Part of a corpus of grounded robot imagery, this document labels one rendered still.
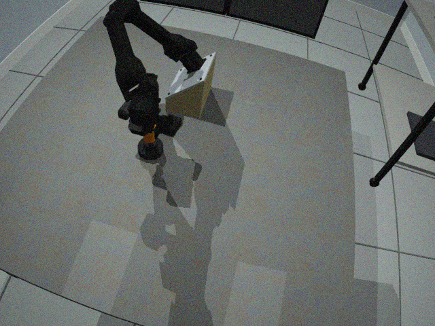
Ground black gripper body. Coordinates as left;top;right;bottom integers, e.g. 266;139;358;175
118;98;182;137

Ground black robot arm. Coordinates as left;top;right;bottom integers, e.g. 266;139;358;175
103;0;206;136

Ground orange knob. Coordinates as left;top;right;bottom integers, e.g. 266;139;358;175
143;131;156;143

